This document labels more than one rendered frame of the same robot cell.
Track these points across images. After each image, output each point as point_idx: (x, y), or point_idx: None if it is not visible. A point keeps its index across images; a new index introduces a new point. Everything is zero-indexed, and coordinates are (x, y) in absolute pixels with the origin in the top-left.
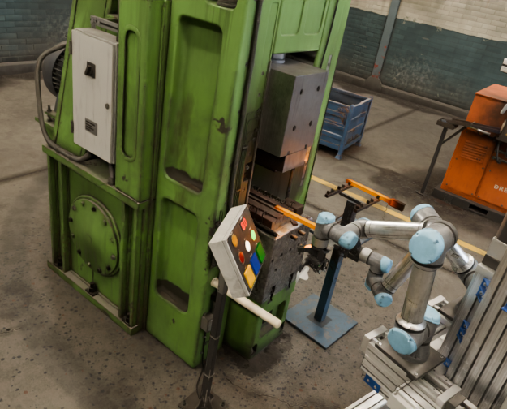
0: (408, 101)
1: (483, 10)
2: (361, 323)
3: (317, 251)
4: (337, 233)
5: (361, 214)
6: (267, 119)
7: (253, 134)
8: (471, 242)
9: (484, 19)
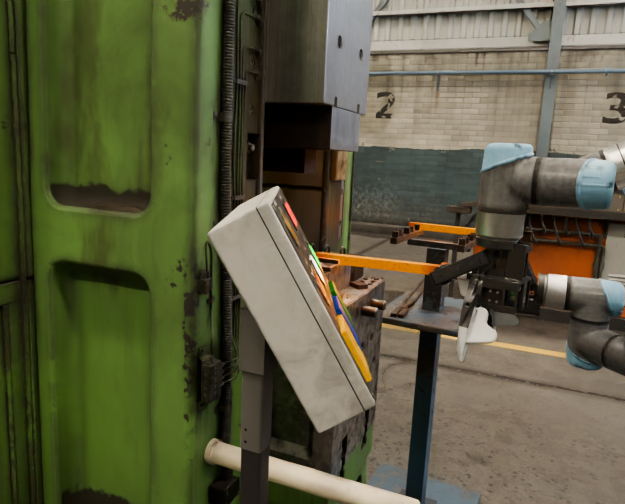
0: (377, 232)
1: (433, 122)
2: (485, 494)
3: (500, 257)
4: (565, 168)
5: (390, 341)
6: (279, 27)
7: (254, 61)
8: (546, 347)
9: (436, 131)
